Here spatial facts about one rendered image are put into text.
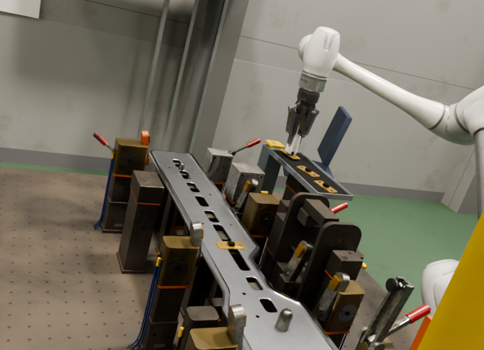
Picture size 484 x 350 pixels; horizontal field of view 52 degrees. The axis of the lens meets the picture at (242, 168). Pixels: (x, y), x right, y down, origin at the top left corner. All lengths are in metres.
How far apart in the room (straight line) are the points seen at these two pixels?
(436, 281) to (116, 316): 0.97
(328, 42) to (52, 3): 2.53
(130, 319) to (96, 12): 2.71
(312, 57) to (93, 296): 1.03
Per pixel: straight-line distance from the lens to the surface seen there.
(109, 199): 1.92
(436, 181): 5.93
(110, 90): 4.01
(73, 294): 1.64
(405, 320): 1.19
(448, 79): 5.48
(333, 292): 1.28
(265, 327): 1.18
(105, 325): 1.55
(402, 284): 1.12
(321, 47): 1.70
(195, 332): 1.03
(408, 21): 4.98
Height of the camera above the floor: 1.69
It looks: 20 degrees down
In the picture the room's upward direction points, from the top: 16 degrees clockwise
